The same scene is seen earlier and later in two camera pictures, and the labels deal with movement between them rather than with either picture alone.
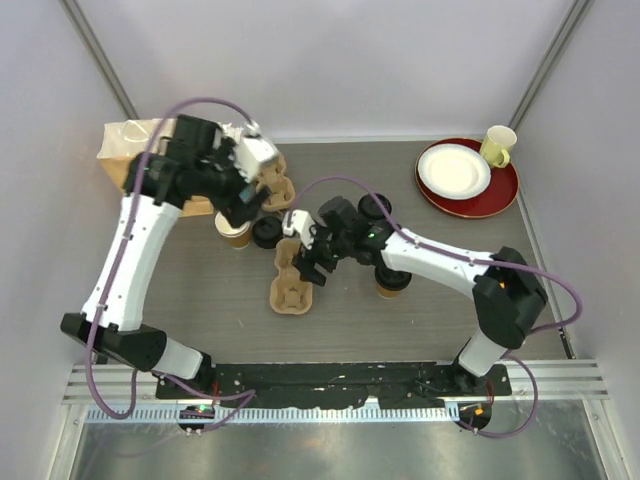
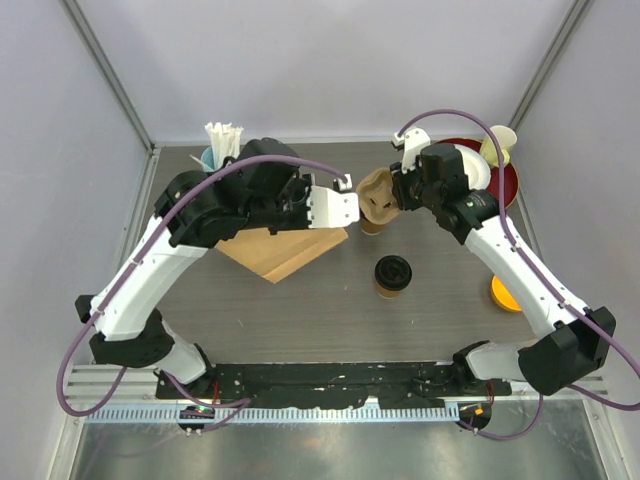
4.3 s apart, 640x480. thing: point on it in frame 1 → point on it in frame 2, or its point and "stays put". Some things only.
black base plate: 392,384 stays put
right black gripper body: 327,248 → 412,192
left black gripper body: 224,188 → 291,211
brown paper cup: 386,293 stays put
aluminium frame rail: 127,393 stays put
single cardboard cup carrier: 289,294 → 376,195
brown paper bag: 122,141 → 274,255
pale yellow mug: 496,146 stays put
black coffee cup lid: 391,279 stays put
